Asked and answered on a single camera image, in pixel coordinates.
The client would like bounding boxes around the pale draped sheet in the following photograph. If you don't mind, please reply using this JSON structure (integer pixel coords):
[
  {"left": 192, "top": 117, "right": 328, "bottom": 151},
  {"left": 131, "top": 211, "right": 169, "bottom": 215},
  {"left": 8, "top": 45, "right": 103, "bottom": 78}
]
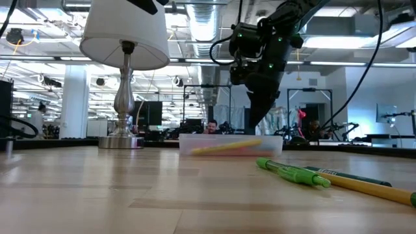
[
  {"left": 265, "top": 106, "right": 292, "bottom": 136},
  {"left": 213, "top": 104, "right": 245, "bottom": 133}
]

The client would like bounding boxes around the long black arm cable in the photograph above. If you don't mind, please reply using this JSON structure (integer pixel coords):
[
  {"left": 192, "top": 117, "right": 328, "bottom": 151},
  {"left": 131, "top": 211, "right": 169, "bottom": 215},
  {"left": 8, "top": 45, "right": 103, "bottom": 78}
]
[{"left": 320, "top": 0, "right": 385, "bottom": 131}]

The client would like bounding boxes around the white shade silver table lamp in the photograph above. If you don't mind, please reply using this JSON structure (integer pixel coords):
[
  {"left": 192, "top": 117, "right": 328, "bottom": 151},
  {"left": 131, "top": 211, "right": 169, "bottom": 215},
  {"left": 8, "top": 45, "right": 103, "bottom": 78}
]
[{"left": 79, "top": 0, "right": 171, "bottom": 150}]

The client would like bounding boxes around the white pillar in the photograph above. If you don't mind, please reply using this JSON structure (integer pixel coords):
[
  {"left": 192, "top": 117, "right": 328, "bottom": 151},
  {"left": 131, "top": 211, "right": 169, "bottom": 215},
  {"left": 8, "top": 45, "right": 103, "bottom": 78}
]
[{"left": 59, "top": 64, "right": 90, "bottom": 140}]

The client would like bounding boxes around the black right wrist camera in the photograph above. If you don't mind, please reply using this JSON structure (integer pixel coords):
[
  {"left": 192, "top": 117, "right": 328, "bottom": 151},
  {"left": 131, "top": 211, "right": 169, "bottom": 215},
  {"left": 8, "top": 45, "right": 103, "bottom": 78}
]
[{"left": 229, "top": 60, "right": 258, "bottom": 86}]

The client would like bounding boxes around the yellow pencil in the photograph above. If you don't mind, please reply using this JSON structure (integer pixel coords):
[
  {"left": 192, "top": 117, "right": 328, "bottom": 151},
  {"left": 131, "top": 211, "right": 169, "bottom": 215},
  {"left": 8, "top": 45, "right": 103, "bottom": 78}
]
[{"left": 317, "top": 171, "right": 416, "bottom": 209}]

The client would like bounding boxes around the person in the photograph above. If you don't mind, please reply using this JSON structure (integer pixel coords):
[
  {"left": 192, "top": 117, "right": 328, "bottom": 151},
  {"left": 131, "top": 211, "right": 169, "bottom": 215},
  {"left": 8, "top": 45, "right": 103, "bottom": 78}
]
[
  {"left": 32, "top": 103, "right": 48, "bottom": 139},
  {"left": 203, "top": 119, "right": 222, "bottom": 135},
  {"left": 307, "top": 120, "right": 332, "bottom": 140}
]

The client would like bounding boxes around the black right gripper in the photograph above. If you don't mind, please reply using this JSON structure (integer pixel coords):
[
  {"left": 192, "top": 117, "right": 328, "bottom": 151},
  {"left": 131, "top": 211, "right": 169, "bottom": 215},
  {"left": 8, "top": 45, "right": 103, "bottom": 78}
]
[{"left": 245, "top": 31, "right": 304, "bottom": 136}]

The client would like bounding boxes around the white cabinet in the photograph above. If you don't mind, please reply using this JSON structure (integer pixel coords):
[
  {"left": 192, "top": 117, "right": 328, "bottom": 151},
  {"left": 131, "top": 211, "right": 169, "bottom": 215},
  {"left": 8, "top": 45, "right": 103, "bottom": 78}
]
[{"left": 86, "top": 119, "right": 109, "bottom": 138}]

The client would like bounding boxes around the dark green marker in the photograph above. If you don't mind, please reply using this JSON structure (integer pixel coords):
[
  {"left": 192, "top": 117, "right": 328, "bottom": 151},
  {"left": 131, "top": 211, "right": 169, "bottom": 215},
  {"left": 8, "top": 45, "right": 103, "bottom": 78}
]
[{"left": 304, "top": 166, "right": 393, "bottom": 188}]

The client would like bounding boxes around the thick black looped cable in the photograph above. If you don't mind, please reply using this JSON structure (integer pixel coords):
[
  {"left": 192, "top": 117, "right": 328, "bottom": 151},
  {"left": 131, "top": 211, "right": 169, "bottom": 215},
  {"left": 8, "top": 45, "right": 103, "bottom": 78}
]
[{"left": 0, "top": 114, "right": 39, "bottom": 139}]

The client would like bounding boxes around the light green pen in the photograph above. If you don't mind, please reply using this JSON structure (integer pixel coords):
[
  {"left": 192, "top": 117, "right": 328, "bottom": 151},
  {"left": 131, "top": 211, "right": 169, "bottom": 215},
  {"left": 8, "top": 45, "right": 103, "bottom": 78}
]
[{"left": 255, "top": 157, "right": 332, "bottom": 189}]

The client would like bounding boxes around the clear box with pink lid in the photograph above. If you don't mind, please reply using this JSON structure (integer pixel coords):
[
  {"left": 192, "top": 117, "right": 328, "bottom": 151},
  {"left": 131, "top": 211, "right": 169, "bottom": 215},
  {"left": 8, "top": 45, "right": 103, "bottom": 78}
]
[{"left": 178, "top": 133, "right": 283, "bottom": 157}]

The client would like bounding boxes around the yellow highlighter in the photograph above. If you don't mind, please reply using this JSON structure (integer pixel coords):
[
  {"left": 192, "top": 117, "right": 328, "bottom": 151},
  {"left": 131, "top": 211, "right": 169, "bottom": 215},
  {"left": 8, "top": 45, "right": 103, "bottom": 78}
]
[{"left": 190, "top": 138, "right": 263, "bottom": 156}]

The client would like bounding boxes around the black monitor stand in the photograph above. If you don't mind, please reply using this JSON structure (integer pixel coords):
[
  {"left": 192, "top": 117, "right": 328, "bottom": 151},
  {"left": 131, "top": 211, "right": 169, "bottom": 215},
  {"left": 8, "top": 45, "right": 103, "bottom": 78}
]
[{"left": 380, "top": 110, "right": 416, "bottom": 137}]

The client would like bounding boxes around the black monitor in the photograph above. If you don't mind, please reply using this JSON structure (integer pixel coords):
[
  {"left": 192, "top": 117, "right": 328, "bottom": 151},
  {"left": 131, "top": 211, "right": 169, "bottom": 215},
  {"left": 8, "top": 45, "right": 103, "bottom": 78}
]
[{"left": 131, "top": 101, "right": 163, "bottom": 127}]

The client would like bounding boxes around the pale wall monitor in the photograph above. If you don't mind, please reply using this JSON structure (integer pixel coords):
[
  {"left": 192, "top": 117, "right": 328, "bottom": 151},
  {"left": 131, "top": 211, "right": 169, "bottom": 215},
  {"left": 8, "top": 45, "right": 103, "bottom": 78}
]
[{"left": 376, "top": 103, "right": 398, "bottom": 124}]

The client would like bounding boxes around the black aluminium table frame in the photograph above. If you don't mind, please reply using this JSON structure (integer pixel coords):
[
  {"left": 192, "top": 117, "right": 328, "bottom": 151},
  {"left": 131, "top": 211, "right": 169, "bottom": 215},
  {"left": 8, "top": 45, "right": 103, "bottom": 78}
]
[{"left": 0, "top": 138, "right": 416, "bottom": 160}]

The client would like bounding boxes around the silver ventilation duct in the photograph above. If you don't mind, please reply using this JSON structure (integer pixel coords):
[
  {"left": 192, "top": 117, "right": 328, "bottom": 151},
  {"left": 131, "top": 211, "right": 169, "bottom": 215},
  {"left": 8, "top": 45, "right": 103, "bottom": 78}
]
[{"left": 185, "top": 0, "right": 222, "bottom": 105}]

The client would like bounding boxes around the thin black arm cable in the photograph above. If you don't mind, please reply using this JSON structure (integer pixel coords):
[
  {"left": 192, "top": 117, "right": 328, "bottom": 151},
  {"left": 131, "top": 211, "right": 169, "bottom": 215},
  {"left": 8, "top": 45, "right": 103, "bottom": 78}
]
[{"left": 0, "top": 0, "right": 19, "bottom": 38}]

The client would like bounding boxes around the black ceiling fixture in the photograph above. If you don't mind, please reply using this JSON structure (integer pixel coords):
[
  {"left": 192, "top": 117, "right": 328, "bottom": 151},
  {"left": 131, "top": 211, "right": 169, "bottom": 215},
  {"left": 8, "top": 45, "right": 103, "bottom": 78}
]
[{"left": 5, "top": 27, "right": 25, "bottom": 46}]

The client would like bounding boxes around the yellow hanging cord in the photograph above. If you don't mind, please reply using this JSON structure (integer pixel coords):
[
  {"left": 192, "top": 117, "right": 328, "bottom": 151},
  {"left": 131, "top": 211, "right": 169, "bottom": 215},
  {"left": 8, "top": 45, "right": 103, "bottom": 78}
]
[{"left": 295, "top": 48, "right": 302, "bottom": 81}]

